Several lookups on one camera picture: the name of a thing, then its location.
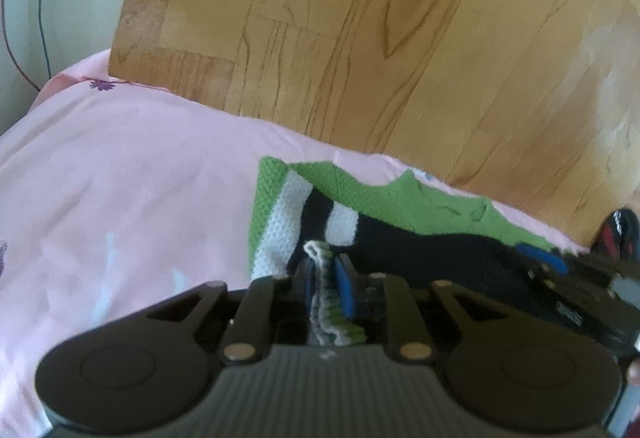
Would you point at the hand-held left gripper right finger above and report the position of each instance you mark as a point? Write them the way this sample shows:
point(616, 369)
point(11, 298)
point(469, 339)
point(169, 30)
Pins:
point(345, 290)

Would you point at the black red patterned folded garment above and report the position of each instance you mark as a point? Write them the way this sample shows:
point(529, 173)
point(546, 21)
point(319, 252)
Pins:
point(620, 230)

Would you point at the pink printed bedsheet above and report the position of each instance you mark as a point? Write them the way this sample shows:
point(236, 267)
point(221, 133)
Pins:
point(125, 178)

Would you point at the green navy white knit sweater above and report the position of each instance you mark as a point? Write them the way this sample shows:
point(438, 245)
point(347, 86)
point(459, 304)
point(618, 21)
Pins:
point(380, 203)

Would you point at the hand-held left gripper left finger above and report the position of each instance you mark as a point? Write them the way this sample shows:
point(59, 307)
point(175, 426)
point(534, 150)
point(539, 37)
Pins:
point(305, 290)

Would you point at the wooden headboard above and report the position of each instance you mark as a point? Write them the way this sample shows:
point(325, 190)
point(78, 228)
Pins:
point(400, 43)

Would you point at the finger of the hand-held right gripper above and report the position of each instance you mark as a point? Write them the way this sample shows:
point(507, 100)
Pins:
point(542, 255)

